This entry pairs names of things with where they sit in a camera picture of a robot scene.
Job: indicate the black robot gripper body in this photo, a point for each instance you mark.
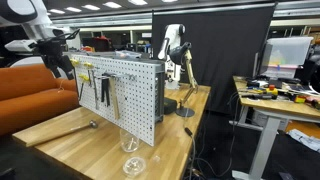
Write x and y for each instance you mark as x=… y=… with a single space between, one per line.
x=51 y=48

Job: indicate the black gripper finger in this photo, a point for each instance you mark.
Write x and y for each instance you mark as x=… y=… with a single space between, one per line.
x=67 y=68
x=54 y=68

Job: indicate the ball-peen hammer with barcode label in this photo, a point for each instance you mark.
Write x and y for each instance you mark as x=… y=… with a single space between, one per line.
x=60 y=134

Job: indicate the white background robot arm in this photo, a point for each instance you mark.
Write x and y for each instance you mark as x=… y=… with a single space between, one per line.
x=171 y=36

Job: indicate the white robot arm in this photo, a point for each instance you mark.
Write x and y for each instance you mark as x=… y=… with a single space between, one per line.
x=33 y=20

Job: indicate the large steel combination wrench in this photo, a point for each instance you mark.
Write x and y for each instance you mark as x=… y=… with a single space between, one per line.
x=94 y=81

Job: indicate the orange sofa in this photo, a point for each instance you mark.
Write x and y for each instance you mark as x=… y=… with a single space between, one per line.
x=30 y=96

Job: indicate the small steel combination wrench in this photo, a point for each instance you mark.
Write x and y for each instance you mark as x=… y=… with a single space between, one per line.
x=97 y=100

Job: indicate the black pliers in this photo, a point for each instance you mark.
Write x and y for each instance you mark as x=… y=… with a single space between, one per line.
x=105 y=91

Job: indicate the white perforated pegboard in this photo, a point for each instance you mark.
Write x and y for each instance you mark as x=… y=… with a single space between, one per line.
x=140 y=100

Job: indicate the clear glass cup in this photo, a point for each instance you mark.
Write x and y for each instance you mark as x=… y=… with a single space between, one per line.
x=129 y=143

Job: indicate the small black box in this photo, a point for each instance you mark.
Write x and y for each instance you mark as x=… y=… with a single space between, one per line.
x=169 y=106

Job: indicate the clear glass lid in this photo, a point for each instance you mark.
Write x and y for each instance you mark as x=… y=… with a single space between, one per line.
x=134 y=166

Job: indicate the small clear glass piece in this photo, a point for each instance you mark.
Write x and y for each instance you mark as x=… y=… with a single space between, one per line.
x=156 y=159

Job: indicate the black backdrop curtain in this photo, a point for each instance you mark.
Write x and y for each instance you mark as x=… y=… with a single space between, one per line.
x=226 y=56

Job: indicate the dark computer monitor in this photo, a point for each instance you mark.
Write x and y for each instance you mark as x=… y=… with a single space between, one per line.
x=260 y=61

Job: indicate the red yellow emergency stop button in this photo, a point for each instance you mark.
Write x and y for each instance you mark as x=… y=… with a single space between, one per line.
x=272 y=90

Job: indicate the wooden top standing desk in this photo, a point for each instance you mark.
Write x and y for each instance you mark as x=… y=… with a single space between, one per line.
x=266 y=140

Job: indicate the clear plastic storage bin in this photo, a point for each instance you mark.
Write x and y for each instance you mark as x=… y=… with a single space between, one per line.
x=288 y=53

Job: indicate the light blue cloth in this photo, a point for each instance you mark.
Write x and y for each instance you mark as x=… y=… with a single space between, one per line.
x=305 y=138

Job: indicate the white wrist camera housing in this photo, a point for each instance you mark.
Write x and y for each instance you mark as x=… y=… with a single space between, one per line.
x=20 y=45

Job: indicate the grey pegboard support frame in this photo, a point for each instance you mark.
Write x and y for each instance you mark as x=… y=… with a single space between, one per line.
x=160 y=96

